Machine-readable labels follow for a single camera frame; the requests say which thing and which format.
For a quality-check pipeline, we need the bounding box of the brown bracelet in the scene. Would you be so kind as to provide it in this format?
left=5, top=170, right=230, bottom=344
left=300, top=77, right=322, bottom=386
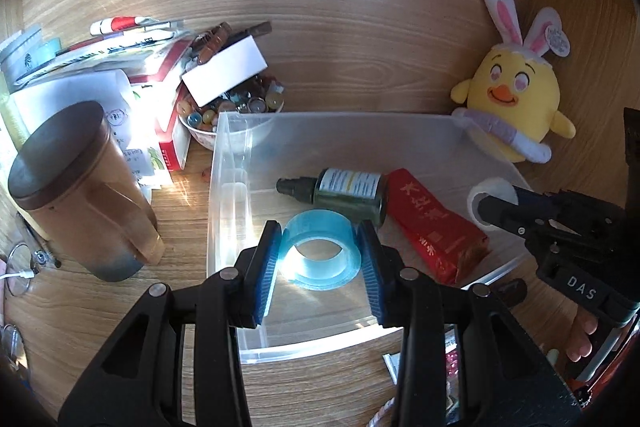
left=192, top=22, right=273, bottom=68

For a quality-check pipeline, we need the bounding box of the yellow chick plush toy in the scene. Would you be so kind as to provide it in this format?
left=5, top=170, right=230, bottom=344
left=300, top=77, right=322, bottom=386
left=450, top=0, right=577, bottom=164

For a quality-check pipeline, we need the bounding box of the white card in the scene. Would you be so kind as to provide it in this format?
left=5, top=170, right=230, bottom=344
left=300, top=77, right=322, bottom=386
left=181, top=36, right=268, bottom=106

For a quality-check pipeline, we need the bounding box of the metal ring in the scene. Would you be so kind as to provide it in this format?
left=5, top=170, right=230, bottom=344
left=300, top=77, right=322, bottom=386
left=6, top=244, right=45, bottom=296

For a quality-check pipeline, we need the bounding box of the bowl of beads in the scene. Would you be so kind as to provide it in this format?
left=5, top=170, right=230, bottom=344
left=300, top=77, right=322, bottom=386
left=176, top=74, right=286, bottom=152

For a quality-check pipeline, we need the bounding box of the brown lidded mug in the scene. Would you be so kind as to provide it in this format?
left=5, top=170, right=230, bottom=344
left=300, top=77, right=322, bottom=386
left=7, top=101, right=166, bottom=283

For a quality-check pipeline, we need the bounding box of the white paper sheet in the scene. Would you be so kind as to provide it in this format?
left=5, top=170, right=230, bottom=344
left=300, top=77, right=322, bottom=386
left=10, top=69, right=161, bottom=190

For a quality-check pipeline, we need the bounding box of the stack of booklets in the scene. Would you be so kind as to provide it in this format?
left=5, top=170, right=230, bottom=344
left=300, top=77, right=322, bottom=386
left=0, top=19, right=193, bottom=84

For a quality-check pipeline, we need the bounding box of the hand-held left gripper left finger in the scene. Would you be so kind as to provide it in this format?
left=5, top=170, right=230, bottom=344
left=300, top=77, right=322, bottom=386
left=57, top=219, right=283, bottom=427

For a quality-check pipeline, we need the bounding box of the dark green spray bottle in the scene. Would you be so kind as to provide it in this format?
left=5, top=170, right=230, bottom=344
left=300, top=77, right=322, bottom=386
left=276, top=167, right=388, bottom=228

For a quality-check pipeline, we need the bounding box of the blue tape roll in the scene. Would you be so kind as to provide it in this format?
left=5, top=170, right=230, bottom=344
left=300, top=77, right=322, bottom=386
left=279, top=210, right=362, bottom=290

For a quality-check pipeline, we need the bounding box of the clear plastic storage box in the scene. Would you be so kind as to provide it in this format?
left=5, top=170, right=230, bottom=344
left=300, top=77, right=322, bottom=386
left=206, top=111, right=533, bottom=364

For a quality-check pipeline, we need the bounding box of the white tape roll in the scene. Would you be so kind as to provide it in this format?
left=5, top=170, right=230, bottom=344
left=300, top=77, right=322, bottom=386
left=466, top=177, right=521, bottom=233

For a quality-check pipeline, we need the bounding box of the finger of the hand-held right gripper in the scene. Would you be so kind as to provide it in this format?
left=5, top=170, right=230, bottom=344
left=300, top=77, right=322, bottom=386
left=477, top=197, right=538, bottom=238
left=512, top=187, right=551, bottom=212

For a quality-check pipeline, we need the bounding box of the red white carton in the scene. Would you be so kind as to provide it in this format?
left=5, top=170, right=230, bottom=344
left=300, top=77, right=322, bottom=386
left=127, top=39, right=195, bottom=172

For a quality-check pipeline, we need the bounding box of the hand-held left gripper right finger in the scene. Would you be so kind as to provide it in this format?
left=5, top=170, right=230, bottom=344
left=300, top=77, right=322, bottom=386
left=354, top=219, right=583, bottom=427

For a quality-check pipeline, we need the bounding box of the red white pen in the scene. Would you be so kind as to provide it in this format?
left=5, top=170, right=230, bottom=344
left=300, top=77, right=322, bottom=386
left=90, top=15, right=157, bottom=36

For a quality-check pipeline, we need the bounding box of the person's right hand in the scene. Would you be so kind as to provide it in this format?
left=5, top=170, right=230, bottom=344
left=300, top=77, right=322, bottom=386
left=566, top=308, right=599, bottom=362

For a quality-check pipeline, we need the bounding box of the red patterned packet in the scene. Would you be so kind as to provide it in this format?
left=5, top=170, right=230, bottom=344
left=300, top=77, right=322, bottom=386
left=442, top=324, right=462, bottom=410

